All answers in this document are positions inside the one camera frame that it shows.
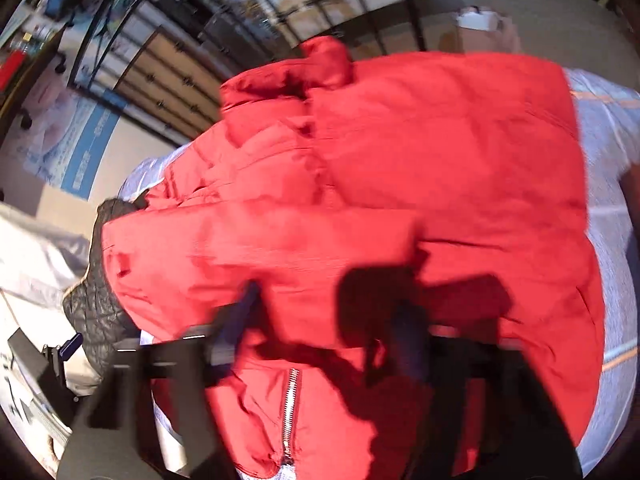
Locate brown paper shopping bag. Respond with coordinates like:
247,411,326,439
438,6,523,54

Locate blue white wall poster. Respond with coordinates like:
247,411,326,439
1,65,125,200

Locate blue plaid bed sheet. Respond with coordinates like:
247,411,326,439
117,66,640,480

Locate black iron railing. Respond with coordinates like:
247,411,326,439
68,0,427,145

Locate red puffer jacket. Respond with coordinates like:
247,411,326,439
98,34,606,480

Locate black quilted folded jacket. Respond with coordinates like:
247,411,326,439
62,198,140,377

